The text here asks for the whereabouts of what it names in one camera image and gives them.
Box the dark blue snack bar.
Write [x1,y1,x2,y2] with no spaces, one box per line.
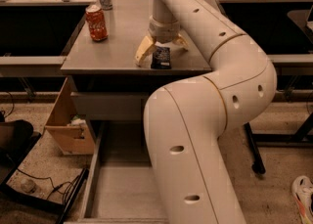
[151,46,171,69]

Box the brown cardboard box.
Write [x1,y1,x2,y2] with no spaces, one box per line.
[45,79,95,155]

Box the white sneaker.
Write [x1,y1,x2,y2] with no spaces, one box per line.
[291,175,313,224]

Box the black cable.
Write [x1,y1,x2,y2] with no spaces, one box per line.
[16,167,82,204]

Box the black table leg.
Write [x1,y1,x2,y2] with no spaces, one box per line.
[244,123,266,175]

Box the closed grey drawer front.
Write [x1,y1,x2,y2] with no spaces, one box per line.
[70,92,149,120]

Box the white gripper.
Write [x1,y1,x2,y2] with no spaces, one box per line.
[135,17,189,67]

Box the open grey drawer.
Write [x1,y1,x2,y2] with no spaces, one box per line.
[65,121,168,224]

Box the grey drawer cabinet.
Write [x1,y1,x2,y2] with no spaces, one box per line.
[62,0,210,137]

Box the orange soda can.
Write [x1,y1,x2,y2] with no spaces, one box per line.
[85,4,108,41]

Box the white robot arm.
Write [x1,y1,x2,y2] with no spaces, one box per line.
[135,0,277,224]

